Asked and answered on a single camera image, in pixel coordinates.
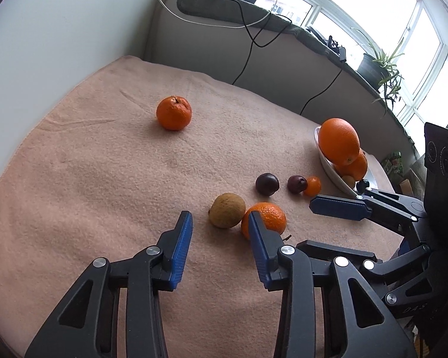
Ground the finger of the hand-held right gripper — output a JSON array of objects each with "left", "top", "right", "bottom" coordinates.
[
  {"left": 297, "top": 240, "right": 434, "bottom": 288},
  {"left": 309, "top": 188, "right": 427, "bottom": 236}
]

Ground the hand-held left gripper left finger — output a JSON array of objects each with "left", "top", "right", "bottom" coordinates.
[{"left": 24, "top": 211, "right": 194, "bottom": 358}]

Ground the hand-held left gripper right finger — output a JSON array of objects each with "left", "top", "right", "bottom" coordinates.
[{"left": 247, "top": 211, "right": 413, "bottom": 358}]

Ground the tiny orange kumquat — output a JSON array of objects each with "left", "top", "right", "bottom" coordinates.
[{"left": 303, "top": 176, "right": 322, "bottom": 197}]

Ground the mandarin with twig stem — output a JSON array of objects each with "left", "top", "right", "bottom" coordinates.
[{"left": 241, "top": 202, "right": 286, "bottom": 240}]

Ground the floral white plate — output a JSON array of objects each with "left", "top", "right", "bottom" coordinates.
[{"left": 314, "top": 126, "right": 366, "bottom": 196}]

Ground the large bumpy orange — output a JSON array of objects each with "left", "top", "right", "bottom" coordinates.
[{"left": 334, "top": 151, "right": 369, "bottom": 181}]

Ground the large smooth orange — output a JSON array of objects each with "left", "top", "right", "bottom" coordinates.
[{"left": 317, "top": 118, "right": 360, "bottom": 165}]

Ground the mandarin with dimpled stem end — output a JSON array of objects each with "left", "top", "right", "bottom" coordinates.
[{"left": 156, "top": 96, "right": 192, "bottom": 131}]

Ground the green package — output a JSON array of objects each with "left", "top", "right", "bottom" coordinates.
[{"left": 383, "top": 153, "right": 406, "bottom": 174}]

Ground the peach towel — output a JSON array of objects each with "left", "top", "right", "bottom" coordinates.
[{"left": 0, "top": 55, "right": 396, "bottom": 358}]

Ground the potted spider plant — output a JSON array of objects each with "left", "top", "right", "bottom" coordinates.
[{"left": 353, "top": 28, "right": 406, "bottom": 116}]

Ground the black electronic device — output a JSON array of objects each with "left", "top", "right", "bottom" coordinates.
[{"left": 306, "top": 26, "right": 348, "bottom": 62}]

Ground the white cabinet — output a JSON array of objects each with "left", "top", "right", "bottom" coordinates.
[{"left": 0, "top": 0, "right": 172, "bottom": 195}]

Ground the grey sill cloth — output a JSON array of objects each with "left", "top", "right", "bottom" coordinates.
[{"left": 177, "top": 0, "right": 415, "bottom": 150}]

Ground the black cable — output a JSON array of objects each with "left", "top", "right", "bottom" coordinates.
[
  {"left": 190, "top": 0, "right": 294, "bottom": 86},
  {"left": 300, "top": 65, "right": 344, "bottom": 116}
]

